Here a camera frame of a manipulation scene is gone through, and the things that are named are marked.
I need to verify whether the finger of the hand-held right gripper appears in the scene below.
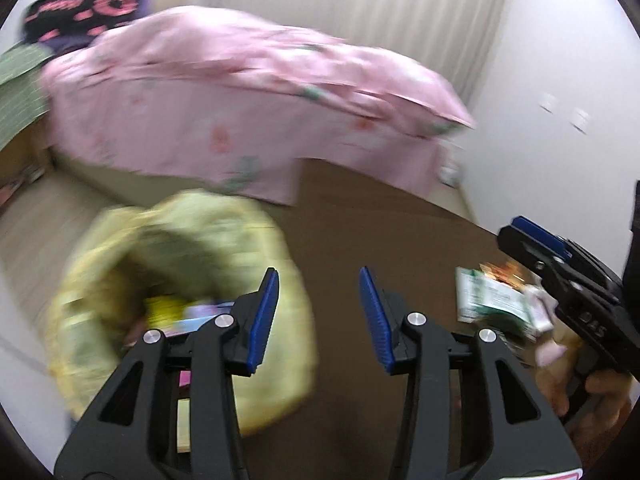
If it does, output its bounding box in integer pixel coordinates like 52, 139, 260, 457
497, 225, 563, 287
511, 216, 574, 262

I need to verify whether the person's right hand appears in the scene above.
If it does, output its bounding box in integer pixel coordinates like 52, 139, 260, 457
537, 350, 640, 443

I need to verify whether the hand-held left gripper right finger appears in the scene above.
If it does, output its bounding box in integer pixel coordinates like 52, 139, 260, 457
359, 266, 583, 480

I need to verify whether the white pleated curtain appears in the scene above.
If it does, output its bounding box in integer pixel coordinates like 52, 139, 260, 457
200, 0, 516, 107

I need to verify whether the yellow snack bag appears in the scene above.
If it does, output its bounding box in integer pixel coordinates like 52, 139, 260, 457
145, 296, 189, 332

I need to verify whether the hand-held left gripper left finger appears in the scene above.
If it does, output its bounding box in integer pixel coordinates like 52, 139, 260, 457
54, 267, 280, 480

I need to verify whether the black pink patterned pillow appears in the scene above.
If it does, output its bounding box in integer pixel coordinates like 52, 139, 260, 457
22, 0, 152, 50

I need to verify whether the green striped cloth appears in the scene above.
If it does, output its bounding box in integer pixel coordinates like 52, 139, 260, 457
0, 42, 52, 150

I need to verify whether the colourful clear plastic packet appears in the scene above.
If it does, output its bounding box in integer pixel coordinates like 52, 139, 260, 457
179, 302, 237, 337

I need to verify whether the yellow green plastic bag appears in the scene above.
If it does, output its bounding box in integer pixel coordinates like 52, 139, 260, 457
46, 189, 319, 436

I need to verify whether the red yellow snack packet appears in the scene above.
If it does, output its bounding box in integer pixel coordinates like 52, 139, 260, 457
479, 261, 527, 287

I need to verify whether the pink floral quilt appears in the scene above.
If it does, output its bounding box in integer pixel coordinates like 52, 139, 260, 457
40, 5, 477, 207

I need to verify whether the green white packet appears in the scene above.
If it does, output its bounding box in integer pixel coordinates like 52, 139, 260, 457
456, 266, 537, 327

